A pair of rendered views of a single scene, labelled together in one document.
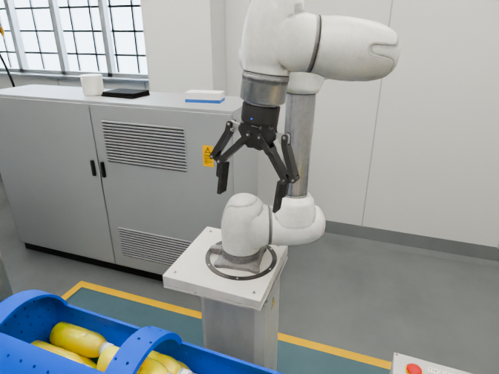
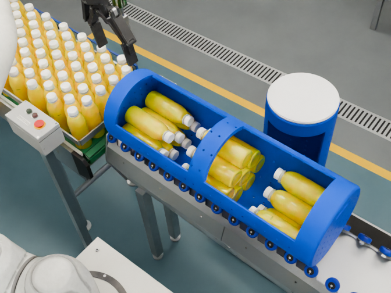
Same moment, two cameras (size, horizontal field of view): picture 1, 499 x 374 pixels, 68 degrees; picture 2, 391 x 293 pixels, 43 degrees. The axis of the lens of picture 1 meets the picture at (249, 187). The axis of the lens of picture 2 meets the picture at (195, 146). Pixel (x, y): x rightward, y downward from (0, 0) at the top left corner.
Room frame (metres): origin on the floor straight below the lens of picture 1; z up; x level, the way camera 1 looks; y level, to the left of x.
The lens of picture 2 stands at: (1.64, 0.58, 2.42)
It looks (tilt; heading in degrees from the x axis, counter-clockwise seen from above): 51 degrees down; 202
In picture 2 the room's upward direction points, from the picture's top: 5 degrees counter-clockwise
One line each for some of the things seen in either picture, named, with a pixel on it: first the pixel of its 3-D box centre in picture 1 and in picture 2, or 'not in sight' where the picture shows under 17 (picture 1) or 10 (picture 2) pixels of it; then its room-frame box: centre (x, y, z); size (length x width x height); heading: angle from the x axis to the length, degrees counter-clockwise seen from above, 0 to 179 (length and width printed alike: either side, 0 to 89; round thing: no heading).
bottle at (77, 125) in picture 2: not in sight; (78, 128); (0.59, -0.34, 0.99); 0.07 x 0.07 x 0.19
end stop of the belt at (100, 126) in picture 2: not in sight; (117, 113); (0.45, -0.24, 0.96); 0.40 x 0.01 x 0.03; 159
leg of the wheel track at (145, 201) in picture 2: not in sight; (150, 225); (0.57, -0.13, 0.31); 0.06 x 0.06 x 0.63; 69
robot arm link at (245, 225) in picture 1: (244, 222); (60, 291); (1.27, 0.02, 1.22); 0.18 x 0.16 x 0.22; 92
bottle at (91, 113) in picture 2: not in sight; (92, 117); (0.52, -0.32, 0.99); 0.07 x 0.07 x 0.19
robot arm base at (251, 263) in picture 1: (236, 251); not in sight; (1.28, 0.05, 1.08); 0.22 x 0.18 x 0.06; 77
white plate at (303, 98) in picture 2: not in sight; (302, 97); (0.22, 0.46, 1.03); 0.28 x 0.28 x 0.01
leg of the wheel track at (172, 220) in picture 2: not in sight; (170, 206); (0.44, -0.08, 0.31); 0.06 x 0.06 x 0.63; 69
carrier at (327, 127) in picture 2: not in sight; (291, 165); (0.22, 0.46, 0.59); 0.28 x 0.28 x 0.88
